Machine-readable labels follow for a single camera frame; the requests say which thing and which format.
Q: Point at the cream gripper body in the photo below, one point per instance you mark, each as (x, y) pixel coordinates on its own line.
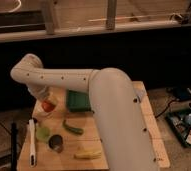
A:
(42, 93)

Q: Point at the red apple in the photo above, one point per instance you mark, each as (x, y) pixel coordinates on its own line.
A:
(48, 106)

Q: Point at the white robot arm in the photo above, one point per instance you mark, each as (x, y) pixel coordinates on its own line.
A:
(117, 112)

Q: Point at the light green cup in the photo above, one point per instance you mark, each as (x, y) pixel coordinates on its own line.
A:
(42, 134)

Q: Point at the small metal cup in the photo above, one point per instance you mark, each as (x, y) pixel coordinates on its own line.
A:
(56, 143)

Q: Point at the green plastic tray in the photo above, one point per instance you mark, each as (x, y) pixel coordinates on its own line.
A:
(77, 101)

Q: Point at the black pole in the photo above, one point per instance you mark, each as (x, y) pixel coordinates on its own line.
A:
(13, 147)

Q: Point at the yellow banana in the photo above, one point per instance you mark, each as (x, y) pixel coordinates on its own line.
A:
(88, 154)

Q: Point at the grey wedge block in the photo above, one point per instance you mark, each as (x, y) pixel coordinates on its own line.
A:
(140, 94)

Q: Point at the dark object on floor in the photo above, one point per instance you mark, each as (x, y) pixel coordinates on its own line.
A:
(181, 93)

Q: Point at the green bin of items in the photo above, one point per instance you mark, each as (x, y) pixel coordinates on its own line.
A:
(180, 123)

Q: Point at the white handled brush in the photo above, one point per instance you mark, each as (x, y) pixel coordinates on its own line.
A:
(32, 143)

